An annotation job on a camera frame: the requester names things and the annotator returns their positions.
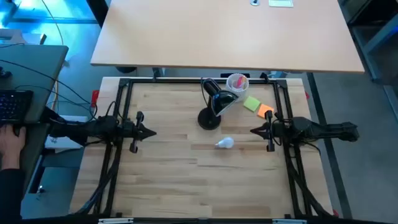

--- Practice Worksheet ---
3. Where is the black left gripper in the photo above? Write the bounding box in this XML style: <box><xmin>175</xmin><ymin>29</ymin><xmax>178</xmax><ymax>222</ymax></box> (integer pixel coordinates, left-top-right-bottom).
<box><xmin>123</xmin><ymin>111</ymin><xmax>157</xmax><ymax>154</ymax></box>

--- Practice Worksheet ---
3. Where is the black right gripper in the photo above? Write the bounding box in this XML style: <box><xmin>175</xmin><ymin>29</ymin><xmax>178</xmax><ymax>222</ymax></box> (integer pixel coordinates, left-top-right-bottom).
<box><xmin>250</xmin><ymin>110</ymin><xmax>282</xmax><ymax>153</ymax></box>

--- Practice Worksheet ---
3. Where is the white lightbulb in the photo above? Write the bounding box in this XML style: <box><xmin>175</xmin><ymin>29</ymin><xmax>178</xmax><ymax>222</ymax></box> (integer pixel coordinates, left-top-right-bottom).
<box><xmin>215</xmin><ymin>136</ymin><xmax>235</xmax><ymax>150</ymax></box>

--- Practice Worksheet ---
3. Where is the orange sticky note pad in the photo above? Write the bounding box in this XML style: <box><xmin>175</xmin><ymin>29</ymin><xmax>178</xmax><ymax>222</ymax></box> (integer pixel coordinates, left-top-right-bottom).
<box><xmin>257</xmin><ymin>103</ymin><xmax>275</xmax><ymax>120</ymax></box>

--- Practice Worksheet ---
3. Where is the green sticky note pad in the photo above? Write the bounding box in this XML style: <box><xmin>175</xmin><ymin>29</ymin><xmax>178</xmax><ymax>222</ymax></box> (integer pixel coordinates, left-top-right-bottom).
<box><xmin>243</xmin><ymin>95</ymin><xmax>262</xmax><ymax>113</ymax></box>

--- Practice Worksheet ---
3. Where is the white textured pen cup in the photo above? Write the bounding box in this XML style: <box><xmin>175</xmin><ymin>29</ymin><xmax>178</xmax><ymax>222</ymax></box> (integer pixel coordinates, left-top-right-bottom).
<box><xmin>226</xmin><ymin>73</ymin><xmax>250</xmax><ymax>100</ymax></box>

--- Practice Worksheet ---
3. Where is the red clamp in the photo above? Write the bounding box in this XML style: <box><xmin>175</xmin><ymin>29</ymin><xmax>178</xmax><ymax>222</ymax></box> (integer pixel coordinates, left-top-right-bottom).
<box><xmin>91</xmin><ymin>90</ymin><xmax>101</xmax><ymax>108</ymax></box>

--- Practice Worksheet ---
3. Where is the beige wooden desk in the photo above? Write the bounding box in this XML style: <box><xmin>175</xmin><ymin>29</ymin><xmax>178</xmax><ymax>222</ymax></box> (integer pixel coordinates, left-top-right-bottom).
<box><xmin>90</xmin><ymin>0</ymin><xmax>366</xmax><ymax>75</ymax></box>

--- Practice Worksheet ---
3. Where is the white paper sheet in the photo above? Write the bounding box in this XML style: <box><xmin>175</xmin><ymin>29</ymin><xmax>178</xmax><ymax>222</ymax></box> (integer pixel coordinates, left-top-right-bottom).
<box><xmin>268</xmin><ymin>0</ymin><xmax>294</xmax><ymax>8</ymax></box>

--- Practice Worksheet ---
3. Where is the grey desk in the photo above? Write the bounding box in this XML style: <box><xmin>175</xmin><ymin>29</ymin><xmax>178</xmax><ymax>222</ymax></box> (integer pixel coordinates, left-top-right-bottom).
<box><xmin>0</xmin><ymin>43</ymin><xmax>70</xmax><ymax>125</ymax></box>

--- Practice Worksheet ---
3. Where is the black keyboard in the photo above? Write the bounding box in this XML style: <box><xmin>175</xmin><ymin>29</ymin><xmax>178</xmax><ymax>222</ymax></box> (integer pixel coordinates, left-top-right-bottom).
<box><xmin>0</xmin><ymin>90</ymin><xmax>34</xmax><ymax>124</ymax></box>

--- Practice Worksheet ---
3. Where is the person's hand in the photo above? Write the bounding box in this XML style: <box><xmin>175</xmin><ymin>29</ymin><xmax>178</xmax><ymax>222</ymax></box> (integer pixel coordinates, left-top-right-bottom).
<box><xmin>0</xmin><ymin>123</ymin><xmax>27</xmax><ymax>171</ymax></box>

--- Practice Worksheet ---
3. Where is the black aluminium rig frame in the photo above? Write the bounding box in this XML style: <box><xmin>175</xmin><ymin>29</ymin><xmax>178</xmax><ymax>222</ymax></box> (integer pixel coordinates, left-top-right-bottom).
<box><xmin>70</xmin><ymin>76</ymin><xmax>339</xmax><ymax>219</ymax></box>

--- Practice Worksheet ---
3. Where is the black lamp cable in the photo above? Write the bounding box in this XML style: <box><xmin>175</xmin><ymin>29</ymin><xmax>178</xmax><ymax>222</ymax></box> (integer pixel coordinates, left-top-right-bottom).
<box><xmin>200</xmin><ymin>77</ymin><xmax>210</xmax><ymax>108</ymax></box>

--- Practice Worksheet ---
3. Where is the silver aluminium bracket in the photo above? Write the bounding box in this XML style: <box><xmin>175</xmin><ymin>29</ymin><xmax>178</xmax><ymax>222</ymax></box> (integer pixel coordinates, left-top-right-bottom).
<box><xmin>98</xmin><ymin>217</ymin><xmax>134</xmax><ymax>224</ymax></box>
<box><xmin>272</xmin><ymin>218</ymin><xmax>308</xmax><ymax>224</ymax></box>

